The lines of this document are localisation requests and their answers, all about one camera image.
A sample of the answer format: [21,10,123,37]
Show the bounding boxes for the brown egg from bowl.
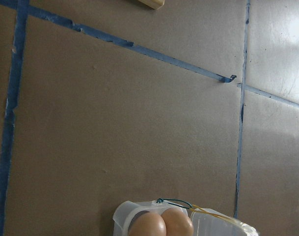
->
[128,212,166,236]

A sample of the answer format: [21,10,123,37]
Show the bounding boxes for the brown egg far slot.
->
[161,208,194,236]

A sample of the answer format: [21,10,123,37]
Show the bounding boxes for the clear plastic egg box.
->
[113,198,259,236]

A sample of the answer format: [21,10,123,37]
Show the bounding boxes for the wooden cutting board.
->
[138,0,165,10]

